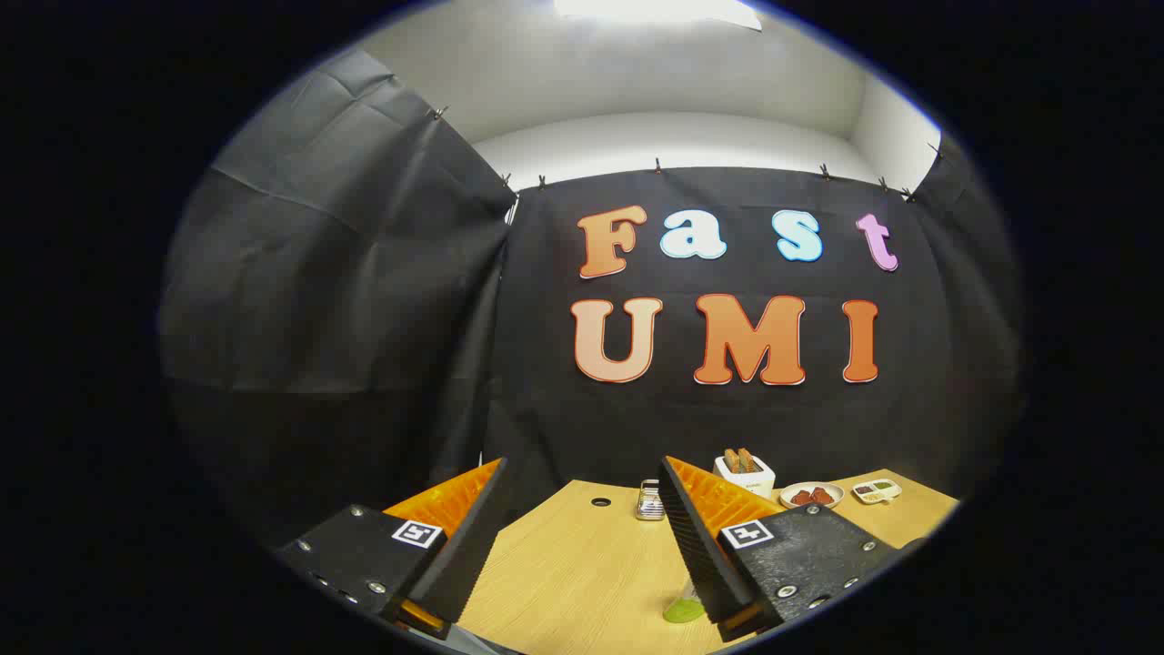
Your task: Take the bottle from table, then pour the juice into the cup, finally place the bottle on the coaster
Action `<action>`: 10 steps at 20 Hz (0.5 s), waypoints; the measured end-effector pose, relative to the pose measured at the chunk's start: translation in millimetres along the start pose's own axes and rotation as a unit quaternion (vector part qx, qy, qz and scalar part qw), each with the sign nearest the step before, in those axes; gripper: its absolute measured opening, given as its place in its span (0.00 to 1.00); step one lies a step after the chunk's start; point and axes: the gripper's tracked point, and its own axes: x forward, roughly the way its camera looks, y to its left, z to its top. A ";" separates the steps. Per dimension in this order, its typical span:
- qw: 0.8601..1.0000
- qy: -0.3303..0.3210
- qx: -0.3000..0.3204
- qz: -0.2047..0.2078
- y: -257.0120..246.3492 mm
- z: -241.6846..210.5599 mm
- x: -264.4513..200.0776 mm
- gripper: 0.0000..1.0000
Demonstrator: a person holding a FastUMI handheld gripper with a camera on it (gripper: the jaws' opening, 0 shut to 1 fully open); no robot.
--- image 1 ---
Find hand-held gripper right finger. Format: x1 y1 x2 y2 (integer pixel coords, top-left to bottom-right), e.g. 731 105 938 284
657 455 903 642

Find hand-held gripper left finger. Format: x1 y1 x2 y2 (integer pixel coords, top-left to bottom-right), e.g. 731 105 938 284
273 458 510 640

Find juice bottle white green label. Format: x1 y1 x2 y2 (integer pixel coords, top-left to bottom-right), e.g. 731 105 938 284
662 582 708 625

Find white toaster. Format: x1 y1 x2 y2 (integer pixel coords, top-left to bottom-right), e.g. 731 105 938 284
714 448 777 499

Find wooden table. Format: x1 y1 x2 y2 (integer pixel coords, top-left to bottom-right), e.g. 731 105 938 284
455 469 962 655

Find round white plate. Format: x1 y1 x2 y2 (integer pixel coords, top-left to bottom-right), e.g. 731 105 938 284
779 481 846 509

